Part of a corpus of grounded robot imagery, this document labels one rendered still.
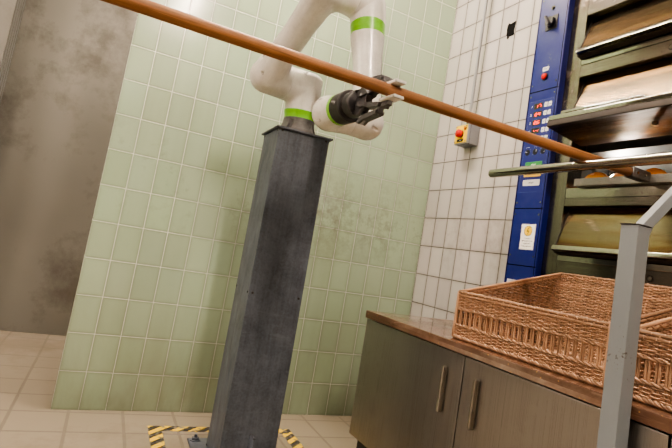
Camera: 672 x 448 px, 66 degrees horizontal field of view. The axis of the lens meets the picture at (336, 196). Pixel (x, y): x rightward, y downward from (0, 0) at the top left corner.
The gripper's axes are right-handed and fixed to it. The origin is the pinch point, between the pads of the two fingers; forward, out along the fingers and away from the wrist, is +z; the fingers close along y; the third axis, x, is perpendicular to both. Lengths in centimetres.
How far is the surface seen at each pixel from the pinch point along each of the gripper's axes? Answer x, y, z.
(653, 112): -90, -19, 7
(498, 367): -48, 64, 0
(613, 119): -91, -19, -7
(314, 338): -53, 84, -123
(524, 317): -53, 50, 1
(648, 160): -65, 4, 24
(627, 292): -42, 39, 37
